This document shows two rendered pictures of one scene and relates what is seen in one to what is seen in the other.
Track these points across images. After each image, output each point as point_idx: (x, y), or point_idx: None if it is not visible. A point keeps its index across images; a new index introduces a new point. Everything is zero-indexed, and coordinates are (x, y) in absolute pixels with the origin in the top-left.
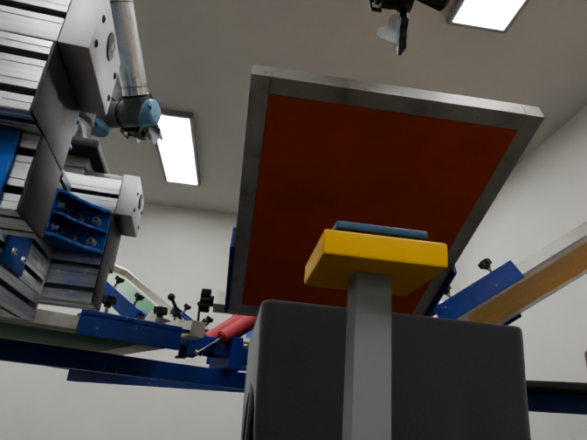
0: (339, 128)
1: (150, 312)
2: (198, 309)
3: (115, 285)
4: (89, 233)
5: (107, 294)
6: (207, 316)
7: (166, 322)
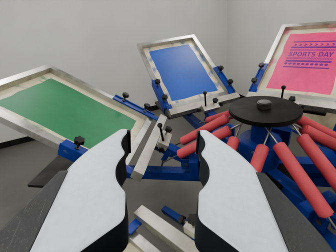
0: None
1: (134, 172)
2: (160, 130)
3: (78, 146)
4: None
5: (75, 159)
6: (166, 128)
7: (185, 227)
